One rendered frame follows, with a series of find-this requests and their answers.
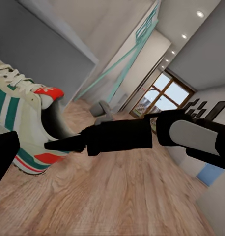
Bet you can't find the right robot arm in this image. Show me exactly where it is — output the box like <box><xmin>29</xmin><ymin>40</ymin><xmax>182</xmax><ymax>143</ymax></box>
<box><xmin>44</xmin><ymin>101</ymin><xmax>225</xmax><ymax>170</ymax></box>

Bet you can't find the gym shoe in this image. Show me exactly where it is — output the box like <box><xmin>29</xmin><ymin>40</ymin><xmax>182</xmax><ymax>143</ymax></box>
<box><xmin>0</xmin><ymin>60</ymin><xmax>80</xmax><ymax>176</ymax></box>

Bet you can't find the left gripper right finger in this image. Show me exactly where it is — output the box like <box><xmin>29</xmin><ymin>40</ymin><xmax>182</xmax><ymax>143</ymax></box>
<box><xmin>215</xmin><ymin>131</ymin><xmax>225</xmax><ymax>162</ymax></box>

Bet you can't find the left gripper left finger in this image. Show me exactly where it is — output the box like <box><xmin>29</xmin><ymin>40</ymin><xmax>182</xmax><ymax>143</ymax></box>
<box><xmin>0</xmin><ymin>131</ymin><xmax>20</xmax><ymax>181</ymax></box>

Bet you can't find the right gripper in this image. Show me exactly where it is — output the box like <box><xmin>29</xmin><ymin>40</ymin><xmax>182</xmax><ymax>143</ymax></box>
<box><xmin>44</xmin><ymin>120</ymin><xmax>132</xmax><ymax>156</ymax></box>

